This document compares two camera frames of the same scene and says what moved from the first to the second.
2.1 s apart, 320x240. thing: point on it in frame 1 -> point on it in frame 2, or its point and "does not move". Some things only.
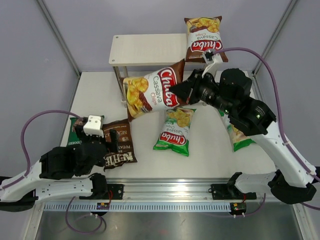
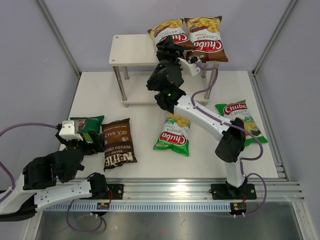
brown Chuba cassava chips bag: [203, 34] does not move
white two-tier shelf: [131, 50] does not move
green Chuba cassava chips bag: [175, 133] does not move
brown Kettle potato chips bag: [126, 154] does not move
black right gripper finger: [184, 90] -> [168, 49]
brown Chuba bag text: [151, 93] -> [175, 28]
